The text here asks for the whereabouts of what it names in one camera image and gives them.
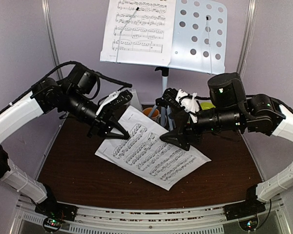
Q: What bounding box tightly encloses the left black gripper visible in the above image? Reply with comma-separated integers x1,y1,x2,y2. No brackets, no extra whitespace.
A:
63,88,130,139

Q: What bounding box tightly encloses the sheet music page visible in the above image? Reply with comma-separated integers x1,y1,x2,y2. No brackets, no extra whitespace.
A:
100,0,176,67
95,106,210,191

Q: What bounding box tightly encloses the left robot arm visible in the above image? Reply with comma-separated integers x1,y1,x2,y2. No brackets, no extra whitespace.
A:
0,61,132,219

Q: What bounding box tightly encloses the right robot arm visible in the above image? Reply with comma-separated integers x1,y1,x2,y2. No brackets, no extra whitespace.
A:
160,73,293,220

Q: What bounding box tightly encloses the yellow patterned mug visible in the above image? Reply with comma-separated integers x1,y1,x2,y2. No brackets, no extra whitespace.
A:
143,107,167,127

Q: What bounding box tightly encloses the white metronome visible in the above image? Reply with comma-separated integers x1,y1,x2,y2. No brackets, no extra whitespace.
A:
129,89,143,112

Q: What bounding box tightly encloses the green bowl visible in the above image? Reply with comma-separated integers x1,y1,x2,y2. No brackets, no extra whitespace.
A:
200,102,215,110

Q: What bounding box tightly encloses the white tripod stand pole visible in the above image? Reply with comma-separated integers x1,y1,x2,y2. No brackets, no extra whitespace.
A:
155,67,175,131

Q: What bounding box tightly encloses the white perforated music stand desk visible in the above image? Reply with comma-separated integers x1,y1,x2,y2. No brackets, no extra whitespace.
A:
166,0,228,75

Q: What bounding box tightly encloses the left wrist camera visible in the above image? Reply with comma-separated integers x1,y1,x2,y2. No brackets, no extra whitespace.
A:
96,90,133,116

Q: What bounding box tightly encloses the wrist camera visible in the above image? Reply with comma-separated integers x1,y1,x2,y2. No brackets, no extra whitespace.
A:
96,90,133,116
161,87,202,120

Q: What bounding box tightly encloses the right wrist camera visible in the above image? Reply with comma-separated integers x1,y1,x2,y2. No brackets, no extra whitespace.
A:
161,87,202,120

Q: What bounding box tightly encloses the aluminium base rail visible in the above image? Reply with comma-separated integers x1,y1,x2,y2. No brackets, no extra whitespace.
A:
14,192,289,234

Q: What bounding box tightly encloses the left wire page holder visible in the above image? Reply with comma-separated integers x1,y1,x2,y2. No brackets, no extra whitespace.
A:
116,6,140,63

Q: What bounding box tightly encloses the wire page holder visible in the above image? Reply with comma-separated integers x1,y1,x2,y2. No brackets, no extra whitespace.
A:
116,6,140,63
206,15,213,75

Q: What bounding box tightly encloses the right wire page holder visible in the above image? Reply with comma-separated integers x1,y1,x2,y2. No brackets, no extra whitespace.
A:
206,15,213,75

